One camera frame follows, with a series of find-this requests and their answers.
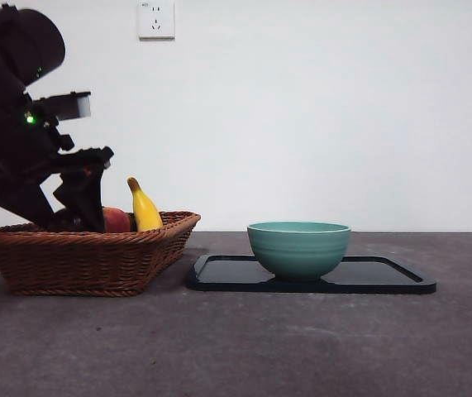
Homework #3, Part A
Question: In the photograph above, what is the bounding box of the teal ceramic bowl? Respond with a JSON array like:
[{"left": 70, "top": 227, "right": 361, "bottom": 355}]
[{"left": 246, "top": 221, "right": 352, "bottom": 283}]

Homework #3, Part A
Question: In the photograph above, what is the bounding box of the red yellow apple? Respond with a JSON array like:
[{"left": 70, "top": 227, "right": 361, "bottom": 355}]
[{"left": 102, "top": 206, "right": 133, "bottom": 233}]

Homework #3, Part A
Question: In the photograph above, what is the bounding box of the yellow banana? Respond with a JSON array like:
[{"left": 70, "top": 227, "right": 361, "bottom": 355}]
[{"left": 126, "top": 176, "right": 164, "bottom": 232}]

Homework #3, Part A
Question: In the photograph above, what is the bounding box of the brown wicker basket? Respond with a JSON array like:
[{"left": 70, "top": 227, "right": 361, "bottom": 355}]
[{"left": 0, "top": 210, "right": 203, "bottom": 298}]

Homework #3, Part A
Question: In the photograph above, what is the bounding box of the dark green plastic tray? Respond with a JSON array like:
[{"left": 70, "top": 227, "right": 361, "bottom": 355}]
[{"left": 185, "top": 253, "right": 438, "bottom": 296}]

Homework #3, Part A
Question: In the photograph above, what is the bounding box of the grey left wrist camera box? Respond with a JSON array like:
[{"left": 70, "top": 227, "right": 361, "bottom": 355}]
[{"left": 31, "top": 91, "right": 93, "bottom": 122}]

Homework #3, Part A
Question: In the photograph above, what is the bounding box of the white wall socket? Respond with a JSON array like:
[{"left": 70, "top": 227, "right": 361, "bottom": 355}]
[{"left": 137, "top": 0, "right": 177, "bottom": 41}]

